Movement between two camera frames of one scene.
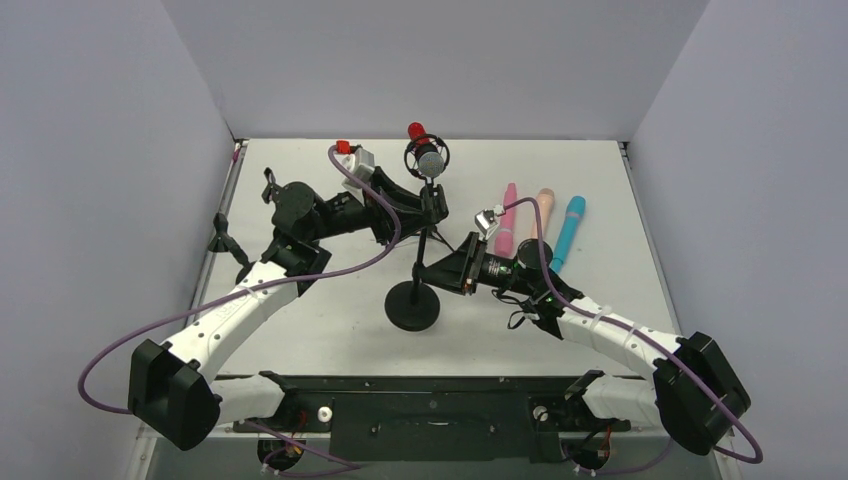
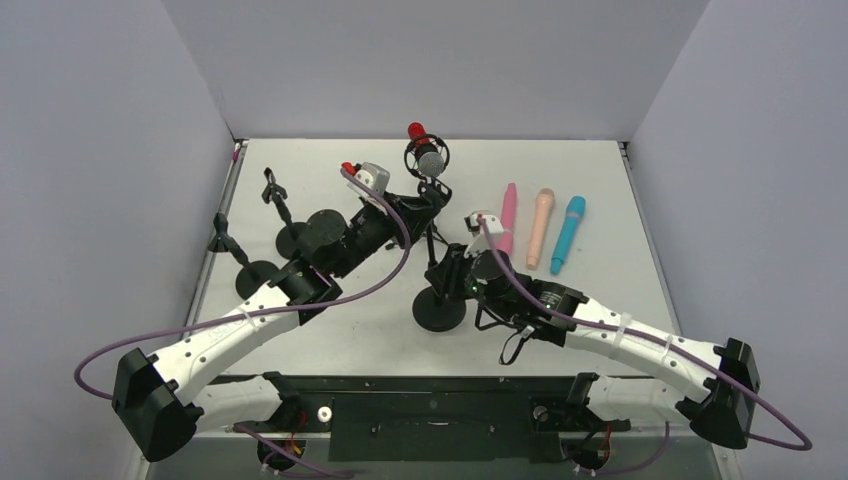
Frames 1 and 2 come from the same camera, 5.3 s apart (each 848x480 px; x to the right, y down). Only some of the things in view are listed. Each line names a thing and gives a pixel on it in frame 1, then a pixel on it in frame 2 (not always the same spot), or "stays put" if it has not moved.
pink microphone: (505, 236) stays put
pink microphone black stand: (415, 306) to (426, 305)
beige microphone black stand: (225, 242) stays put
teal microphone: (575, 209) stays put
